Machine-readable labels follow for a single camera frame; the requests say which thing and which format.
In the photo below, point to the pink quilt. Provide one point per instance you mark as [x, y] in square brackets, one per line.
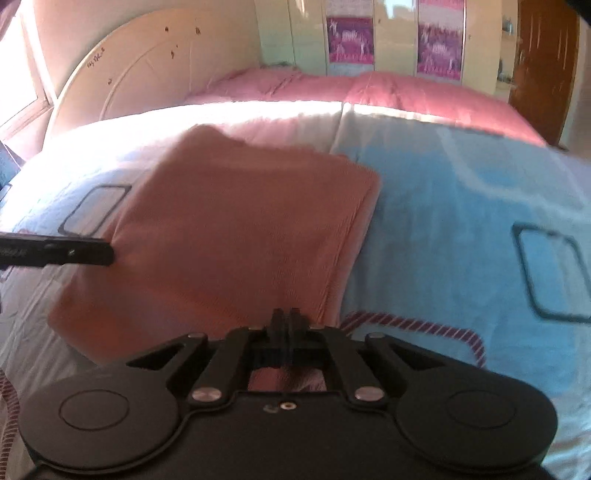
[392, 99]

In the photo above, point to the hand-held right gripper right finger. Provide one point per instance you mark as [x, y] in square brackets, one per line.
[296, 332]

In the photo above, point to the cream wardrobe with printed panels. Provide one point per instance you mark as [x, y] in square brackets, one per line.
[397, 37]

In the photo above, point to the pink shirt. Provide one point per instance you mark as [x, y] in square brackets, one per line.
[231, 240]

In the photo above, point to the brown wooden door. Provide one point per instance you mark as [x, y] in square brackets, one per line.
[542, 78]

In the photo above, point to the cream wooden headboard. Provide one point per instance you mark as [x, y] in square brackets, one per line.
[147, 64]

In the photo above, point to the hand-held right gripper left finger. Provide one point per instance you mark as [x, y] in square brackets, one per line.
[279, 332]

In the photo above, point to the window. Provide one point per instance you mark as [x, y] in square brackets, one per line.
[21, 69]

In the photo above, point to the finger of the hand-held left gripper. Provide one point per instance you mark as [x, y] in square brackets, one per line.
[69, 251]

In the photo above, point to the blue white printed bedsheet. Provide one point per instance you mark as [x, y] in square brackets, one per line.
[452, 221]

